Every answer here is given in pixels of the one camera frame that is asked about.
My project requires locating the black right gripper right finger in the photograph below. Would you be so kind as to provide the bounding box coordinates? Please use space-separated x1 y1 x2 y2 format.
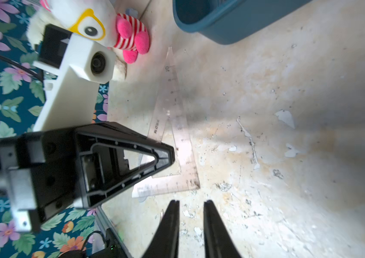
204 200 241 258

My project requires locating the pink triangle ruler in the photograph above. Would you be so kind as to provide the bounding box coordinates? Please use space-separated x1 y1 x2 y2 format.
132 46 200 198

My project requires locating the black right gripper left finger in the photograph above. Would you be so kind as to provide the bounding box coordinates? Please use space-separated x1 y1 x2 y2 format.
142 200 180 258

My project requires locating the white plush dog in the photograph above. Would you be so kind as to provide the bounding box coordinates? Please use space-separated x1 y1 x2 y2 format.
26 7 127 82

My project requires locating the teal plastic storage box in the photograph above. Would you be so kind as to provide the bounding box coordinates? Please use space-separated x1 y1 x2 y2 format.
172 0 309 45

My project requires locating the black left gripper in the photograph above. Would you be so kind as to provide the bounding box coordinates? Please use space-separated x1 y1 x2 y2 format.
0 122 176 232

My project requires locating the pink white toy figure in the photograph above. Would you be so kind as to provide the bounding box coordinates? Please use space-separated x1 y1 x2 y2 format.
40 0 151 64

